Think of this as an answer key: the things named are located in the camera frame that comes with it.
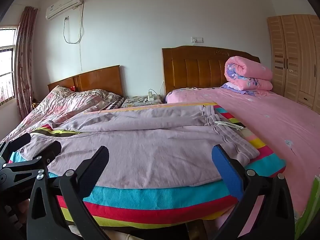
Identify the white power strip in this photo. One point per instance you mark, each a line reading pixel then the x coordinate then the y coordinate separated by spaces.
pixel 151 97

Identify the lilac pants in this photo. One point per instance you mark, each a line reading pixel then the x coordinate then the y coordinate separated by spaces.
pixel 155 150

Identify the white air conditioner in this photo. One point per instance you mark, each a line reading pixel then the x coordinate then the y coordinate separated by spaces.
pixel 63 5

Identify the plaid bed sheet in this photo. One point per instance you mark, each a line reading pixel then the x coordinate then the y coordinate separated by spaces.
pixel 115 104

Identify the cluttered nightstand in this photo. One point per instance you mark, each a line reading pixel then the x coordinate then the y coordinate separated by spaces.
pixel 140 103

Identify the white wall socket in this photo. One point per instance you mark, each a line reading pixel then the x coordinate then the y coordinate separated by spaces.
pixel 197 39

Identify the plain wooden headboard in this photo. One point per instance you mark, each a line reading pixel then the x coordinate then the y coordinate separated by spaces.
pixel 100 78

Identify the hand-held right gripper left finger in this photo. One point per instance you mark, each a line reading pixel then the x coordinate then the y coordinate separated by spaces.
pixel 96 165

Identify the pink patterned curtain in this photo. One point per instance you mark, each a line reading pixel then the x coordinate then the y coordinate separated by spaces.
pixel 25 62

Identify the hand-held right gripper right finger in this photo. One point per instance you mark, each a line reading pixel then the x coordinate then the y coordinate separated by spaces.
pixel 225 170

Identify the faded floral quilt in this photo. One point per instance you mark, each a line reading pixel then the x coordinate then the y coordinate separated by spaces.
pixel 62 102

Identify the rainbow striped blanket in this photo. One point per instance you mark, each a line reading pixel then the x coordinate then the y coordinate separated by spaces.
pixel 155 197

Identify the green cloth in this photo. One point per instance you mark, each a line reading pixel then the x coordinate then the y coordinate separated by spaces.
pixel 310 205

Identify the rolled pink floral quilt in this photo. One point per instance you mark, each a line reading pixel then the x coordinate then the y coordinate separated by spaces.
pixel 250 76

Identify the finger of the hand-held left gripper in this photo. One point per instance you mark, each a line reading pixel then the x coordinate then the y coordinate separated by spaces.
pixel 20 141
pixel 51 151

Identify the light wooden wardrobe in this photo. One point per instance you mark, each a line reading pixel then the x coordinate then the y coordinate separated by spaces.
pixel 292 55

